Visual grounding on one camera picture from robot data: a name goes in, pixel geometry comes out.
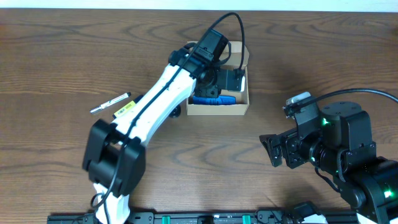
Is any brown cardboard box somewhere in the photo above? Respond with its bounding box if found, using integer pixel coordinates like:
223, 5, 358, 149
186, 41, 249, 115

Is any black correction tape dispenser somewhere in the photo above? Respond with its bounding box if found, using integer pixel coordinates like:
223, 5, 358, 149
169, 105, 181, 118

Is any yellow highlighter with dark cap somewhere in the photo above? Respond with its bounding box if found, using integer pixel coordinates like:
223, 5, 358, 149
113, 95, 144, 119

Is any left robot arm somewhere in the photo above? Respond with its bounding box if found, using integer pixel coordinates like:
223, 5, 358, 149
82, 29, 246, 223

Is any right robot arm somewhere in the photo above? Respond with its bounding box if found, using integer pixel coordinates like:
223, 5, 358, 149
259, 93, 397, 223

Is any black capped white marker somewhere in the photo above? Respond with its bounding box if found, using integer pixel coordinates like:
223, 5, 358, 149
90, 92, 131, 114

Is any right black cable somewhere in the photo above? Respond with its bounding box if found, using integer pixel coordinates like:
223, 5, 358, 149
290, 88, 398, 110

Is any black mounting rail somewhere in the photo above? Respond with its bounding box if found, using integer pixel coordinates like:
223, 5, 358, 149
46, 208, 360, 224

